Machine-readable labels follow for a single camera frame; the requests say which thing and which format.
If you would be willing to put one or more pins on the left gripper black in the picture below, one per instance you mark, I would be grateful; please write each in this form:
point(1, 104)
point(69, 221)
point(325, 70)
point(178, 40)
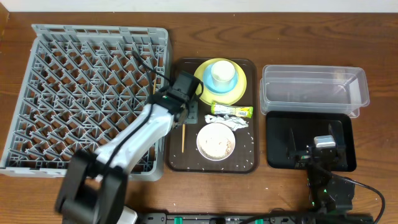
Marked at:
point(191, 111)

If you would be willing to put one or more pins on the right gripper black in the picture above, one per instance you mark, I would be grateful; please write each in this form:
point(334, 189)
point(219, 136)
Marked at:
point(306, 157)

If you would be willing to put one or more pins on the wooden chopstick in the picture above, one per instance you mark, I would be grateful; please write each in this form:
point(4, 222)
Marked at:
point(154, 85)
point(183, 137)

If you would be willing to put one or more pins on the white bowl with food residue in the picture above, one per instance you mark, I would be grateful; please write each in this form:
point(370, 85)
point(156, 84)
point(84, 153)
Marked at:
point(215, 142)

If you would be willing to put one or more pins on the white tissue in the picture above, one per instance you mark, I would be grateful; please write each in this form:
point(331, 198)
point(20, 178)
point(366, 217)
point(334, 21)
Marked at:
point(234, 123)

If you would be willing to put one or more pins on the green yellow snack wrapper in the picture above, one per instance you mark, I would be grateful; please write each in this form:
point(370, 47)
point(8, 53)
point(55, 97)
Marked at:
point(239, 111)

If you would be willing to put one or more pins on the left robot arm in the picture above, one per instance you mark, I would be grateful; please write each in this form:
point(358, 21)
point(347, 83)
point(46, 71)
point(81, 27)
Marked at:
point(94, 187)

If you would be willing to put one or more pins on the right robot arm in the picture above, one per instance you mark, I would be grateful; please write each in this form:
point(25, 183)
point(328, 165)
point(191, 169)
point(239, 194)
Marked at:
point(329, 194)

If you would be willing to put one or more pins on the grey plastic dishwasher rack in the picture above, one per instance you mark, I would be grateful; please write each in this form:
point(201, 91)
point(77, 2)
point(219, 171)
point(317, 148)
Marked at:
point(82, 86)

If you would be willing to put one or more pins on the black tray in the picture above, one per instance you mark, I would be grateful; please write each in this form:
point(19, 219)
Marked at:
point(305, 127)

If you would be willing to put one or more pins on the light blue bowl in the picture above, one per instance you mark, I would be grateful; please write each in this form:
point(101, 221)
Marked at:
point(210, 83)

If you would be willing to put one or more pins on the dark brown serving tray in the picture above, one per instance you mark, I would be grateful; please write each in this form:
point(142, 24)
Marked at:
point(245, 157)

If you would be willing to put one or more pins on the yellow plate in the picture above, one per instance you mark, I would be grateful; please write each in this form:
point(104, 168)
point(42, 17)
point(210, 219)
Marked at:
point(228, 98)

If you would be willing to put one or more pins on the white cup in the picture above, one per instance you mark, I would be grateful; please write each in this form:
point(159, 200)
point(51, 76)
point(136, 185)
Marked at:
point(222, 73)

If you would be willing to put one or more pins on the clear plastic container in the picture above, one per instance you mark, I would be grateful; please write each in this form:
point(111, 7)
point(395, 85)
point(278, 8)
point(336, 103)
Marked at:
point(313, 89)

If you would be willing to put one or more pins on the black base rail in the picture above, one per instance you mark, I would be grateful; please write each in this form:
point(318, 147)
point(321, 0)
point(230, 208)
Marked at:
point(275, 217)

